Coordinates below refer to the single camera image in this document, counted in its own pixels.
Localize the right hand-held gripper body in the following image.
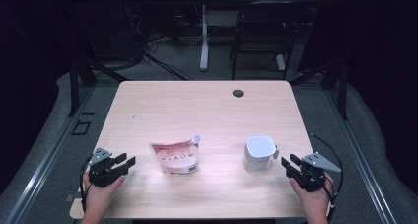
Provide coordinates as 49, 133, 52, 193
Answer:
295, 152, 342, 192

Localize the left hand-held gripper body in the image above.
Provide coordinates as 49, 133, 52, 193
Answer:
88, 147, 124, 188

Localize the white container with hinged lid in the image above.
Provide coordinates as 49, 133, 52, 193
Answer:
242, 135, 280, 173

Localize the red and white refill pouch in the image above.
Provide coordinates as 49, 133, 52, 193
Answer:
148, 134, 202, 177

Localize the person's right hand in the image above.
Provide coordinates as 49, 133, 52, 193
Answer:
289, 174, 334, 217

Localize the person's left hand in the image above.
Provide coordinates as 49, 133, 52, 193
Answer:
82, 174, 126, 215

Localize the black metal stand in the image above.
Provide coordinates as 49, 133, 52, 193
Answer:
67, 56, 130, 118
289, 56, 349, 121

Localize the white desk foot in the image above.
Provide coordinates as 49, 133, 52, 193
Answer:
275, 53, 287, 71

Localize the dark curtain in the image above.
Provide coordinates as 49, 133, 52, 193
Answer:
344, 0, 418, 193
0, 0, 73, 195

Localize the black folding chair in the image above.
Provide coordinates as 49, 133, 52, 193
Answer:
229, 0, 311, 81

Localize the white desk leg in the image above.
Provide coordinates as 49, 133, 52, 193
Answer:
199, 4, 211, 72

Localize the left hand-held gripper cable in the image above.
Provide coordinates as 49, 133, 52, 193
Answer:
79, 155, 94, 212

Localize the hand-held gripper cable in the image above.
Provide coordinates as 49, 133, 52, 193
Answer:
323, 174, 339, 224
79, 155, 94, 212

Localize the right hand-held gripper cable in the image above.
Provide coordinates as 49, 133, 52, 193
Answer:
323, 174, 339, 224

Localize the thin black looped cable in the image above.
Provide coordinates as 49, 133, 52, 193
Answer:
307, 132, 345, 193

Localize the aluminium floor rail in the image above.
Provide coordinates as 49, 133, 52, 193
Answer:
324, 87, 399, 224
3, 85, 96, 224

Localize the tangle of black floor cables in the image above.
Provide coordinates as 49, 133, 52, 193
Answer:
123, 3, 195, 82

